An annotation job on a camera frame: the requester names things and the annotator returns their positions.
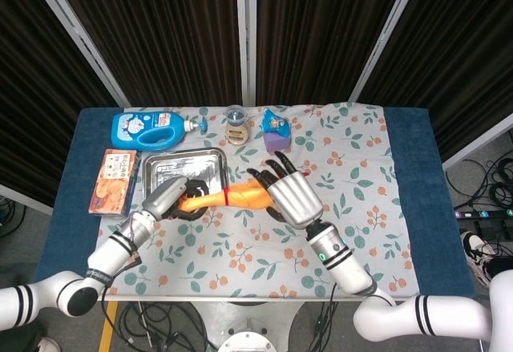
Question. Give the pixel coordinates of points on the white partition frame post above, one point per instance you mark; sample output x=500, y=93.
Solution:
x=384, y=35
x=481, y=141
x=80, y=35
x=245, y=27
x=24, y=199

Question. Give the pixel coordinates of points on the shiny metal tray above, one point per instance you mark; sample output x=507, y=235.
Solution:
x=192, y=163

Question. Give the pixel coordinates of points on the beige mayonnaise squeeze bottle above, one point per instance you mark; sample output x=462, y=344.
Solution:
x=236, y=133

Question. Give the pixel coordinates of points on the white shoe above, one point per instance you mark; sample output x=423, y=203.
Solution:
x=49, y=345

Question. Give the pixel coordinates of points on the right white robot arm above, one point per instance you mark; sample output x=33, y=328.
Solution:
x=344, y=264

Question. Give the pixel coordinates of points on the blue detergent pump bottle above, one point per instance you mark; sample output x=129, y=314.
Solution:
x=136, y=131

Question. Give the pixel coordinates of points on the yellow floor tape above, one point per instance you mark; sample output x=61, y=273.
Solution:
x=107, y=328

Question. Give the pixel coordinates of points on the orange and blue food box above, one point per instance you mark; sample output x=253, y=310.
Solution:
x=112, y=183

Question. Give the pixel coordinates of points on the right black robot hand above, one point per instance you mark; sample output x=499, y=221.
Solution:
x=294, y=199

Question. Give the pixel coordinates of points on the white floral tablecloth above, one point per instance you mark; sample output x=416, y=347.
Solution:
x=360, y=191

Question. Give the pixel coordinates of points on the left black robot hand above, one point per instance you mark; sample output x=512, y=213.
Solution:
x=164, y=199

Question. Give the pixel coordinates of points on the dark blue table cloth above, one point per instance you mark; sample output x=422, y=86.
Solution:
x=421, y=207

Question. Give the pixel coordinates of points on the black and white sneaker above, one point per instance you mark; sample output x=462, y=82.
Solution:
x=475, y=252

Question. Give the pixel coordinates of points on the black power strip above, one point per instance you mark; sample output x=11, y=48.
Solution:
x=485, y=214

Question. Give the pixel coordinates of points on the orange rubber chicken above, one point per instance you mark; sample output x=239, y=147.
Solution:
x=244, y=195

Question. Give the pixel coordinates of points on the blue snack bag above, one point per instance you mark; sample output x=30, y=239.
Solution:
x=274, y=123

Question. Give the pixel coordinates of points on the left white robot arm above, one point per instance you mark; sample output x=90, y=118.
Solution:
x=112, y=252

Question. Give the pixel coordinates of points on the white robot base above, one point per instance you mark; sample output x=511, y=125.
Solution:
x=244, y=328

